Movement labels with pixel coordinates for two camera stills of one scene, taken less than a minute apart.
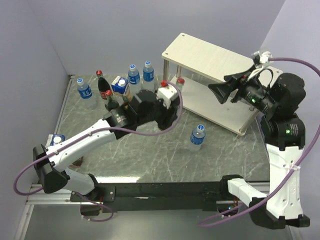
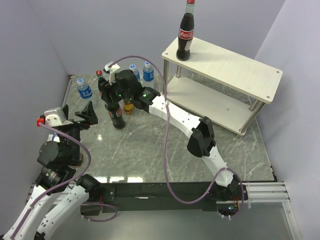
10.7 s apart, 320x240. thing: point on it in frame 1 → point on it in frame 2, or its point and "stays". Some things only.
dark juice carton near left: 54,139 stays
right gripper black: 242,78 → 107,89
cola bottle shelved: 103,85 stays
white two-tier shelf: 194,63 stays
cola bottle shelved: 179,83 → 186,34
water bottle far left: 86,93 stays
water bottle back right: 148,77 stays
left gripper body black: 161,114 → 73,129
